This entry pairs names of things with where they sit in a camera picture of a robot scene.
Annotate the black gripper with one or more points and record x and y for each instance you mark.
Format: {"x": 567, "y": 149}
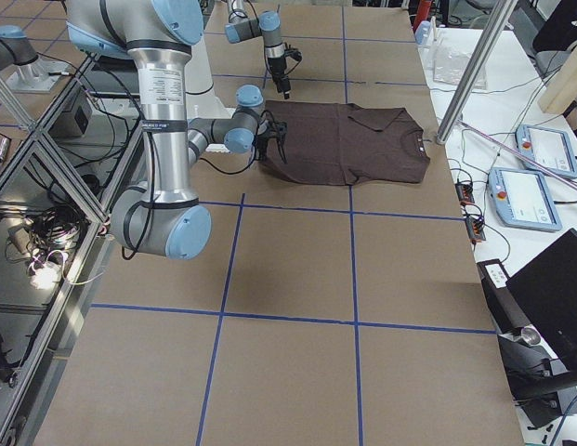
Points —
{"x": 277, "y": 69}
{"x": 264, "y": 145}

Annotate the dark brown t-shirt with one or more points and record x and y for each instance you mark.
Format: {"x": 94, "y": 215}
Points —
{"x": 345, "y": 144}

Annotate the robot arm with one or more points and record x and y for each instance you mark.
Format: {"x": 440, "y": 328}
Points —
{"x": 162, "y": 215}
{"x": 266, "y": 25}

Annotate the red cylinder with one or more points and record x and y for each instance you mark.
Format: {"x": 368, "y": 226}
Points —
{"x": 422, "y": 12}

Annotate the clear plastic bag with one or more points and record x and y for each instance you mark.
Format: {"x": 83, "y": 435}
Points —
{"x": 449, "y": 65}

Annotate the orange black connector block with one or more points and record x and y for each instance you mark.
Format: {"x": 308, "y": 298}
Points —
{"x": 464, "y": 193}

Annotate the near teach pendant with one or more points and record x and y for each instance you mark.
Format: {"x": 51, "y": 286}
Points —
{"x": 522, "y": 200}

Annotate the teach pendant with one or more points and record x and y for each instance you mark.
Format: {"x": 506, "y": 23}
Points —
{"x": 522, "y": 200}
{"x": 549, "y": 147}

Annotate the far teach pendant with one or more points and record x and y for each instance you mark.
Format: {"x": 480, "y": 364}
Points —
{"x": 549, "y": 147}

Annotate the black monitor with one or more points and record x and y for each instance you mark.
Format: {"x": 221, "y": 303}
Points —
{"x": 546, "y": 291}

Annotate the aluminium frame rack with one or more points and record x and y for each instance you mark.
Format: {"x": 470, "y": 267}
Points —
{"x": 67, "y": 137}

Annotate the aluminium frame post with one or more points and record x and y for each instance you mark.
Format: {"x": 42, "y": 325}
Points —
{"x": 487, "y": 40}

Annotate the black camera stand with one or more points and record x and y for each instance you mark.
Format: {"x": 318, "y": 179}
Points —
{"x": 525, "y": 360}

